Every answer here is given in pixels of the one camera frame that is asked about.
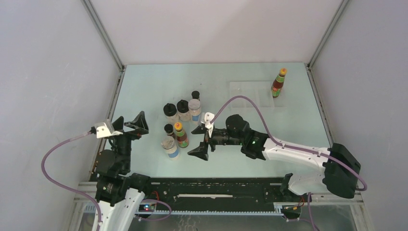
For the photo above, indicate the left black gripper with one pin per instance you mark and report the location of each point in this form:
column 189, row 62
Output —
column 139, row 123

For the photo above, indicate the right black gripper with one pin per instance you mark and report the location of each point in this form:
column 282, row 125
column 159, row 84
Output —
column 201, row 151

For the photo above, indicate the sauce bottle yellow cap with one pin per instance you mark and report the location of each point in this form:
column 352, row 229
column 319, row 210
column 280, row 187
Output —
column 277, row 84
column 181, row 135

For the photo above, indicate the blue label spice jar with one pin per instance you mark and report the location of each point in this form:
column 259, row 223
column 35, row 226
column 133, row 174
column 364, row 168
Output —
column 194, row 106
column 170, row 147

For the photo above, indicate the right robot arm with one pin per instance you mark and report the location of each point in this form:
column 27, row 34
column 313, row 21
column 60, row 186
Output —
column 336, row 170

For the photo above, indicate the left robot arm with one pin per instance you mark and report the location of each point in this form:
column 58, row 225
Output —
column 118, row 195

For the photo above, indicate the small dark pepper bottle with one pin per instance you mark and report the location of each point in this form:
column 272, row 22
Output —
column 169, row 129

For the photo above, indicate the black lid salt shaker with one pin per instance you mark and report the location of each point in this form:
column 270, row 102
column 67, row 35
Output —
column 183, row 110
column 171, row 113

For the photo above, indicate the small black cap spice bottle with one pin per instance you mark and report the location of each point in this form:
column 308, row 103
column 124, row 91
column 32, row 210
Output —
column 195, row 95

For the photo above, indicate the clear plastic organizer tray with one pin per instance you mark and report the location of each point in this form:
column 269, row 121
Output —
column 259, row 92

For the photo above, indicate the left circuit board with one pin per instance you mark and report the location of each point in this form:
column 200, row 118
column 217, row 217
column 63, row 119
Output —
column 146, row 208

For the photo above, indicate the circuit board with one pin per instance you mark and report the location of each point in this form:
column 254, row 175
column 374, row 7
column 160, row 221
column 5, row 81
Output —
column 146, row 208
column 291, row 209

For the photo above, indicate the right circuit board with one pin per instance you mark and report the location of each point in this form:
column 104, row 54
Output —
column 291, row 209

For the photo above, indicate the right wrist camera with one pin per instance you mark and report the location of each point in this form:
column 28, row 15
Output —
column 206, row 120

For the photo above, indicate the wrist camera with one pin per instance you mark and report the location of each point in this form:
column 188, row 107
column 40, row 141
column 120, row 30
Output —
column 206, row 120
column 104, row 129

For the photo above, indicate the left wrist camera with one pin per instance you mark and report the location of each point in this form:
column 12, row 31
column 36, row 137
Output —
column 104, row 129

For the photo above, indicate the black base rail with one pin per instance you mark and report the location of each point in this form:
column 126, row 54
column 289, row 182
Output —
column 222, row 195

